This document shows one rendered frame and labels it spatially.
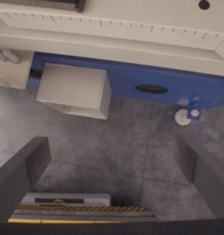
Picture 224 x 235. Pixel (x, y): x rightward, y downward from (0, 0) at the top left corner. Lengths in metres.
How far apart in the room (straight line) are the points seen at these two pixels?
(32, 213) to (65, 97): 0.54
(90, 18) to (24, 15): 0.14
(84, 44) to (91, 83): 0.22
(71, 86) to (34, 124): 0.67
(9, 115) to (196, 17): 1.23
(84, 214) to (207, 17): 0.78
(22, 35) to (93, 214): 0.70
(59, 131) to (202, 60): 0.95
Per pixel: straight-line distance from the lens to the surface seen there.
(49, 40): 0.47
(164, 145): 1.12
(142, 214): 0.81
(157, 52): 0.42
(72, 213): 0.83
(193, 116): 1.00
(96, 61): 0.60
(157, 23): 0.36
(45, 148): 0.17
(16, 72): 0.67
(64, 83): 0.65
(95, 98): 0.60
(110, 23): 0.37
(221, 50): 0.42
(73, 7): 0.37
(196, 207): 1.25
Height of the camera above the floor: 1.09
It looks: 82 degrees down
